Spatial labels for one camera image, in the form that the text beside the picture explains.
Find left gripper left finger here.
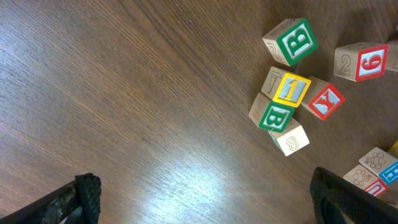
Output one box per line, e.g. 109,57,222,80
1,173,101,224

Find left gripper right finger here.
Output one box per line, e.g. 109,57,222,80
310,167,397,224

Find red U block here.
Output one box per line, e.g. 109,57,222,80
343,165,389,197

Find blue H block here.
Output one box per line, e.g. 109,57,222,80
359,147,398,185

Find plain 8 block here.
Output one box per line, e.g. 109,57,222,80
268,118,310,156

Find red Y block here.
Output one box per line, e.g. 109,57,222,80
301,77,345,120

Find green B block lower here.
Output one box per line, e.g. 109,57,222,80
249,92,295,133

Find green b block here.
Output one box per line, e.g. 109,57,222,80
249,92,295,133
262,18,318,67

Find yellow 1 block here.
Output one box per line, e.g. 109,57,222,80
261,67,312,108

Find red 6 block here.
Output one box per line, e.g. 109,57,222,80
333,42,389,82

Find green B block left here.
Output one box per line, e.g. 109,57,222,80
262,18,318,67

